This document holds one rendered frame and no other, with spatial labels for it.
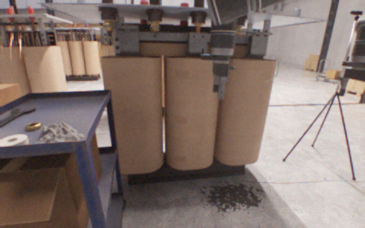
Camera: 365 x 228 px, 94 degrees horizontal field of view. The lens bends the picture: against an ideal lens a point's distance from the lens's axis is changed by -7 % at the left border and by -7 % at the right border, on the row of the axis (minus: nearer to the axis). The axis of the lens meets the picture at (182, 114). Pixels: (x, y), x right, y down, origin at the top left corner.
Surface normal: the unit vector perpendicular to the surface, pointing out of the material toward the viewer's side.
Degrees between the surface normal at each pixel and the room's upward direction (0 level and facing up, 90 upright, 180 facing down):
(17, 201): 26
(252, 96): 90
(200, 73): 90
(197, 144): 90
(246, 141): 90
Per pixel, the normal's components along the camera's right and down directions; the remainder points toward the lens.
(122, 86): 0.15, 0.34
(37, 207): 0.12, -0.69
